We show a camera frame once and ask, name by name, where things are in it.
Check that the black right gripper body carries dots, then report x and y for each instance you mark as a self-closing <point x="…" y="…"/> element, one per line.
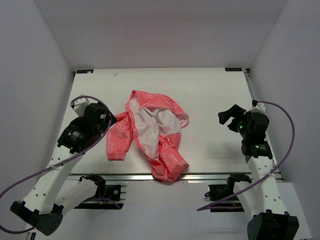
<point x="241" y="127"/>

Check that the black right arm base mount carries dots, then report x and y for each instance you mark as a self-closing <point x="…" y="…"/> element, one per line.
<point x="220" y="191"/>

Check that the blue right table label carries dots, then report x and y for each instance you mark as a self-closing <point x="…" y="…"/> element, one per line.
<point x="233" y="69"/>

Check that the blue left table label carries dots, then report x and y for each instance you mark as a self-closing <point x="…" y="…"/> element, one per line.
<point x="84" y="71"/>

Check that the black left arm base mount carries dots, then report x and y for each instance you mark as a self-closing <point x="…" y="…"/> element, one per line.
<point x="108" y="196"/>

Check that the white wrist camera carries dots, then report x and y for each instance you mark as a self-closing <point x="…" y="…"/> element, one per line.
<point x="257" y="107"/>
<point x="79" y="105"/>

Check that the blue table label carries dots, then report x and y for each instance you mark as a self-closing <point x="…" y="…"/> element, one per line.
<point x="84" y="71"/>
<point x="233" y="69"/>

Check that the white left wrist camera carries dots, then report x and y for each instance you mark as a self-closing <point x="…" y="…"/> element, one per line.
<point x="79" y="105"/>

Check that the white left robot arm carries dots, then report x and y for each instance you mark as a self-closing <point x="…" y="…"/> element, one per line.
<point x="42" y="208"/>

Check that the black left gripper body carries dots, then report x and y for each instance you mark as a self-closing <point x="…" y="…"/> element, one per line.
<point x="102" y="128"/>

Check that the pink hooded children's jacket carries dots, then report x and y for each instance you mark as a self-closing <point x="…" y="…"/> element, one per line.
<point x="154" y="122"/>

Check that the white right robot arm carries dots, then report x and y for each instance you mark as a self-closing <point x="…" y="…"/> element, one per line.
<point x="259" y="197"/>

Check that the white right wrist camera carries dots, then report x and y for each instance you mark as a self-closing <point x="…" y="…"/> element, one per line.
<point x="257" y="107"/>

